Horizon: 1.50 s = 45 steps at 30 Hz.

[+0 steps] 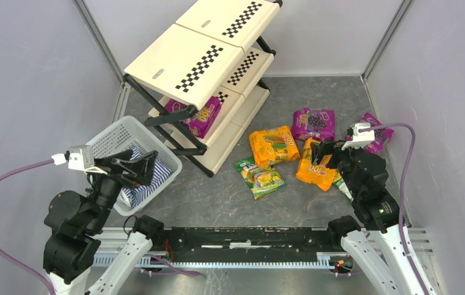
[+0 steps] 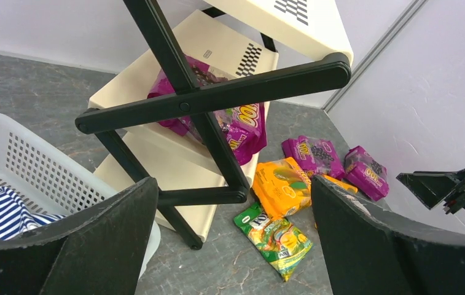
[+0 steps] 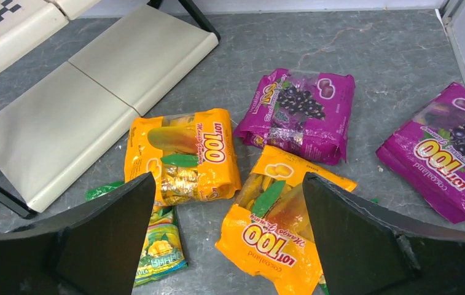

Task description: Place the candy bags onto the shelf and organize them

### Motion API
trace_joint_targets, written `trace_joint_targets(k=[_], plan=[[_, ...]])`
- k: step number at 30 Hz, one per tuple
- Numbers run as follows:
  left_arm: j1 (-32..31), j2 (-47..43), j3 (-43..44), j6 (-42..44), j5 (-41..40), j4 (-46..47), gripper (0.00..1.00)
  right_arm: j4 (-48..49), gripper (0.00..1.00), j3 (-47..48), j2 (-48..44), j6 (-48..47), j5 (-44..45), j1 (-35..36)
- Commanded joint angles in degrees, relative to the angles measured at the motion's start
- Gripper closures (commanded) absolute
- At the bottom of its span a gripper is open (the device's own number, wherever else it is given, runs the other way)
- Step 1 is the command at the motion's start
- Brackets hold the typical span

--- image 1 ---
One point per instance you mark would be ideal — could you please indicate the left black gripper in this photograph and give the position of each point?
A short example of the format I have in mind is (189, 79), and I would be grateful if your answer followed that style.
(115, 171)

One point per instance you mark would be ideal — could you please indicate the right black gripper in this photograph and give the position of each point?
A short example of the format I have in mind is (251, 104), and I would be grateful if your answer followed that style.
(338, 158)

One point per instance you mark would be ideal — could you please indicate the orange candy bag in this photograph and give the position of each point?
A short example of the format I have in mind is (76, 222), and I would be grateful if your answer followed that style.
(273, 146)
(314, 174)

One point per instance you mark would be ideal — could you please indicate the green candy bag back side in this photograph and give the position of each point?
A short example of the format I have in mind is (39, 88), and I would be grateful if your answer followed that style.
(340, 184)

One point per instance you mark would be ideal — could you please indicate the green yellow candy bag front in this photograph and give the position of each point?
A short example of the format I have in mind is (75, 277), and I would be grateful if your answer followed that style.
(260, 180)

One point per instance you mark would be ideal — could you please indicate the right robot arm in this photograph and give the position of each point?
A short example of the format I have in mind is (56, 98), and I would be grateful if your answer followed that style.
(376, 237)

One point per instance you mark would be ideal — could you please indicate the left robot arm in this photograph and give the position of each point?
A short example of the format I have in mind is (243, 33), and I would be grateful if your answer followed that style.
(76, 219)

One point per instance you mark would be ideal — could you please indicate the purple candy bag middle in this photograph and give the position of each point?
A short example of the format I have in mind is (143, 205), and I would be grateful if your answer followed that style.
(317, 124)

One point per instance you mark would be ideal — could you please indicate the purple candy bag right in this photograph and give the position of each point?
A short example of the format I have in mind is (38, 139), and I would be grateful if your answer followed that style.
(381, 136)

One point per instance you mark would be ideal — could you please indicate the purple candy bag on shelf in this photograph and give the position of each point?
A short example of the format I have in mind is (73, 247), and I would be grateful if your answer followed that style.
(199, 125)

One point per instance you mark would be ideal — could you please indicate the cream checkered three-tier shelf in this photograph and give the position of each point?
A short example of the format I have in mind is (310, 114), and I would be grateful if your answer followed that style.
(214, 49)

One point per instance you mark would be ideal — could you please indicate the white plastic mesh basket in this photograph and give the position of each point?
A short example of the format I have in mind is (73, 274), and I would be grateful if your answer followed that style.
(124, 133)

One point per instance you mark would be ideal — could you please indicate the blue striped cloth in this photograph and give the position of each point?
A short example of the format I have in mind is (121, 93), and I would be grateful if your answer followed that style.
(130, 199)

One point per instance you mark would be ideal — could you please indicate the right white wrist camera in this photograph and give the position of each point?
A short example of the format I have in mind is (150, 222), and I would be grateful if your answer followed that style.
(362, 135)

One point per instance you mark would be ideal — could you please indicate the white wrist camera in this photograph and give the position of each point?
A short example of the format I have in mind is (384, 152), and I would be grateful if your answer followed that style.
(362, 135)
(79, 158)

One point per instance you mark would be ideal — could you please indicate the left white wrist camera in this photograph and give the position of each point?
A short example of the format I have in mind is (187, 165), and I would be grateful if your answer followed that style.
(79, 158)

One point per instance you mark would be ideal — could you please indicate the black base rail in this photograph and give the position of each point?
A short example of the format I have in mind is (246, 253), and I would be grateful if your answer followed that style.
(245, 244)

